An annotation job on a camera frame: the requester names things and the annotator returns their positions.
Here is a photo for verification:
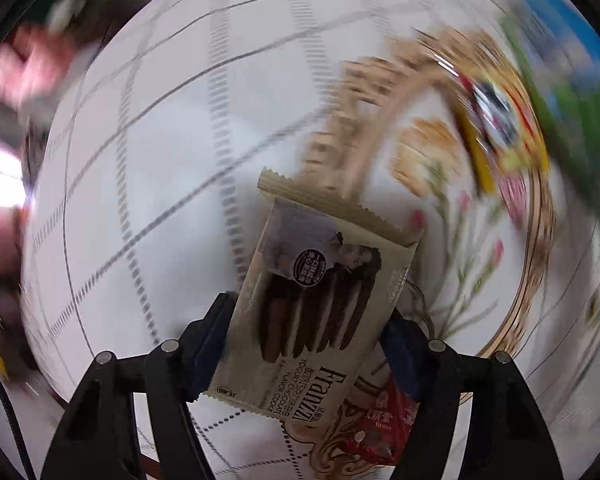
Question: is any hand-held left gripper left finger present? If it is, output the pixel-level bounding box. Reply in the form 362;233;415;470
40;291;237;480

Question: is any yellow panda snack packet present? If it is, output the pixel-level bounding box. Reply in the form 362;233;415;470
447;72;552;197

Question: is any white quilted floral bedcover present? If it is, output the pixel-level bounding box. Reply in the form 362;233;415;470
19;0;600;480

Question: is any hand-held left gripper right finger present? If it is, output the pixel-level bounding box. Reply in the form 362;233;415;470
379;309;564;480

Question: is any beige cookie packet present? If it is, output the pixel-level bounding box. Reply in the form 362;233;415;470
207;167;426;429

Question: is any small red snack packet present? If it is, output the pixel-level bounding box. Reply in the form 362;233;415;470
339;374;422;467

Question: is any black cable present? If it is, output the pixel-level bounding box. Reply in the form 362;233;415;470
0;352;37;480

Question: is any blue and green package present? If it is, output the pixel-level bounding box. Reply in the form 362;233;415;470
497;0;600;266

